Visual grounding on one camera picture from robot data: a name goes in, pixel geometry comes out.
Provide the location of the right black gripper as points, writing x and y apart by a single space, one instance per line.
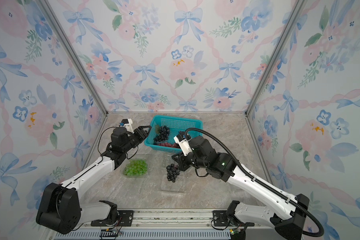
180 159

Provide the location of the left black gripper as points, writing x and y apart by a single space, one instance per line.
145 134

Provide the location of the dark purple grape bunch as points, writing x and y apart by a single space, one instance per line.
173 172

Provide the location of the green grape bunch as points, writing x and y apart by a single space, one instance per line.
135 167

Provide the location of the clear plastic clamshell container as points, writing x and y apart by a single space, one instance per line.
135 167

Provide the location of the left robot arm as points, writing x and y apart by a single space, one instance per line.
60 208

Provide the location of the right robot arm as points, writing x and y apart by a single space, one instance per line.
285 212

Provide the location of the red grape bunch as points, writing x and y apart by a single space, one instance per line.
168 145

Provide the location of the teal plastic basket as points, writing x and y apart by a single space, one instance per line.
176 125

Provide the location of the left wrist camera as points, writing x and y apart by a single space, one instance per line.
127 124

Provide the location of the aluminium front rail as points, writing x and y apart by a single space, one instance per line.
173 224

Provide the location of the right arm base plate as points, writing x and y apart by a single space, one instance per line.
228 217

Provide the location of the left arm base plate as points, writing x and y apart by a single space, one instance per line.
120 217

